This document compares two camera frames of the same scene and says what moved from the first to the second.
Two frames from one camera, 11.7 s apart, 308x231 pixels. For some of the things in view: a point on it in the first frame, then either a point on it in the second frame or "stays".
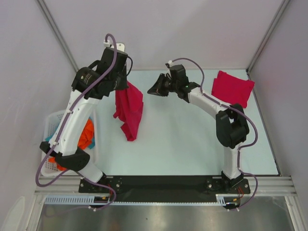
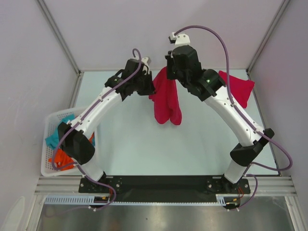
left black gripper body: x=120 y=82 to x=143 y=84
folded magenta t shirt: x=231 y=89 stays
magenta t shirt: x=129 y=105 to x=165 y=97
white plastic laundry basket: x=50 y=166 stays
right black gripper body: x=174 y=86 to x=172 y=73
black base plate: x=138 y=188 stays
